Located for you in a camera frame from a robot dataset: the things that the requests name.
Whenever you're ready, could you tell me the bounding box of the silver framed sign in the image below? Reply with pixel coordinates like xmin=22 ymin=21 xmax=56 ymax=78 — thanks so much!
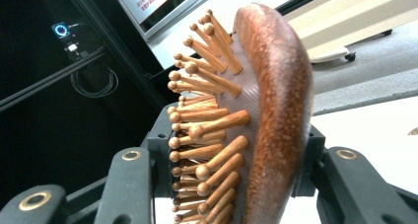
xmin=109 ymin=0 xmax=211 ymax=42

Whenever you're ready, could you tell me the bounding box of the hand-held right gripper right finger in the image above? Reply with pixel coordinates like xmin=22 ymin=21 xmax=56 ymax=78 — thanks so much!
xmin=291 ymin=124 xmax=418 ymax=224

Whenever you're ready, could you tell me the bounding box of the coiled black cable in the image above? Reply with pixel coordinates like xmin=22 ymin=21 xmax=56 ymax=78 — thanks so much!
xmin=69 ymin=65 xmax=119 ymax=99

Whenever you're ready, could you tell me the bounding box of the brown wooden hairbrush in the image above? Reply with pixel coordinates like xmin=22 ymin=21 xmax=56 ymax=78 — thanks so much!
xmin=167 ymin=2 xmax=314 ymax=224

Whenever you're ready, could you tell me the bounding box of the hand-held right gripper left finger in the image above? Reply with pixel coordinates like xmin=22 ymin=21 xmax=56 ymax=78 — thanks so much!
xmin=93 ymin=102 xmax=180 ymax=224

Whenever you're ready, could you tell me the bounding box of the device with blue ring light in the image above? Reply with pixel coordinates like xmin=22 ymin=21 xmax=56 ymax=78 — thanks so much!
xmin=50 ymin=21 xmax=92 ymax=62

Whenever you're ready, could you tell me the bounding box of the white cabinet on casters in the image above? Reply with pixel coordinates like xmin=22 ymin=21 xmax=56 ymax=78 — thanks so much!
xmin=284 ymin=0 xmax=418 ymax=64

